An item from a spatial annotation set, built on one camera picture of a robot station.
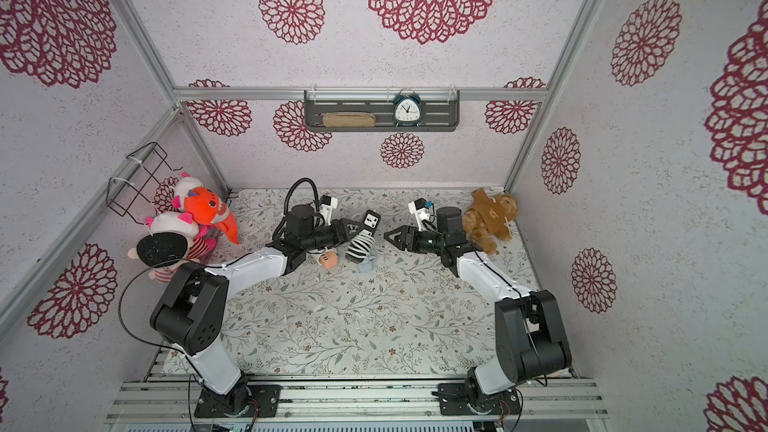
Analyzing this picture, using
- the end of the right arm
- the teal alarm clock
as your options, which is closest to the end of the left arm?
the end of the right arm

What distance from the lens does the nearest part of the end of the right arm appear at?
0.66 m

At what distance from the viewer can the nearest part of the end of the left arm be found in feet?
2.31

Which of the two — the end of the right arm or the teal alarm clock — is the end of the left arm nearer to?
the end of the right arm
